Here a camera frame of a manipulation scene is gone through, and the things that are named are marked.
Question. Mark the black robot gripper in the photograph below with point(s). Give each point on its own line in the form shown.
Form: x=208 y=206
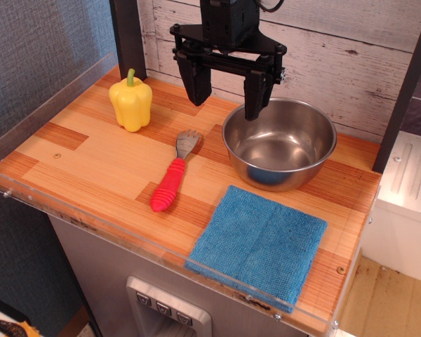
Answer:
x=229 y=39

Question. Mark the red handled metal spork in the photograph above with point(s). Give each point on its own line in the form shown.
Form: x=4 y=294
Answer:
x=165 y=193

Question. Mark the stainless steel bowl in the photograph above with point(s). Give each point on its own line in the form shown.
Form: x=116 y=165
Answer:
x=284 y=148

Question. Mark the yellow plastic bell pepper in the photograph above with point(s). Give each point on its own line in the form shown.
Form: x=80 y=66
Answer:
x=131 y=99

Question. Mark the blue folded cloth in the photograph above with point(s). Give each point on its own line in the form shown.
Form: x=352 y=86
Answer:
x=259 y=247

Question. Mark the grey toy fridge cabinet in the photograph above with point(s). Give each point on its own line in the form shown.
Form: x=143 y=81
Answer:
x=102 y=263

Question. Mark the grey ice dispenser panel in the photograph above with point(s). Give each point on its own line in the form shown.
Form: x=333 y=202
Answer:
x=159 y=313

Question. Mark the clear acrylic table guard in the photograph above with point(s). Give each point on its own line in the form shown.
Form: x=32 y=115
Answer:
x=79 y=163

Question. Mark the yellow black object at corner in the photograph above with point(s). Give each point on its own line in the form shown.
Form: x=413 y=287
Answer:
x=18 y=329

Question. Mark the dark left vertical post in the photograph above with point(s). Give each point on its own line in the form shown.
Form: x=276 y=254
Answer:
x=128 y=37

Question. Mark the dark vertical post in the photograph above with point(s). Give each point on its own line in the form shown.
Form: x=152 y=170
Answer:
x=128 y=37
x=405 y=94

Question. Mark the dark right vertical post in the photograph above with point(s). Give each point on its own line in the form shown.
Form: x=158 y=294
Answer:
x=405 y=94

